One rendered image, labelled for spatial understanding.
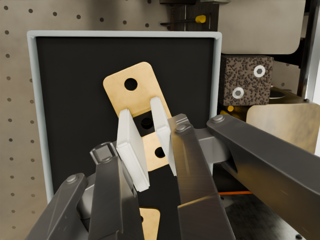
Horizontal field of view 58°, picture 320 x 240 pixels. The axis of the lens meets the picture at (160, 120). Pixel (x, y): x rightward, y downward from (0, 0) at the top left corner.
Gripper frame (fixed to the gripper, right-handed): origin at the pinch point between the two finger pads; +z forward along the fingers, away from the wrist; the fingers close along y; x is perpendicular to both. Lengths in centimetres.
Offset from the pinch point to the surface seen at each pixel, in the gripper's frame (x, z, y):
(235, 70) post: -0.9, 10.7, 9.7
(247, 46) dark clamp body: 0.5, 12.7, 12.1
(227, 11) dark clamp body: 4.5, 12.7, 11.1
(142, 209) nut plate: -7.7, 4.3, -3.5
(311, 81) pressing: -9.1, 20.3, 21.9
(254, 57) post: -0.5, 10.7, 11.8
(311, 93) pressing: -10.8, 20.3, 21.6
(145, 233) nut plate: -10.0, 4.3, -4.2
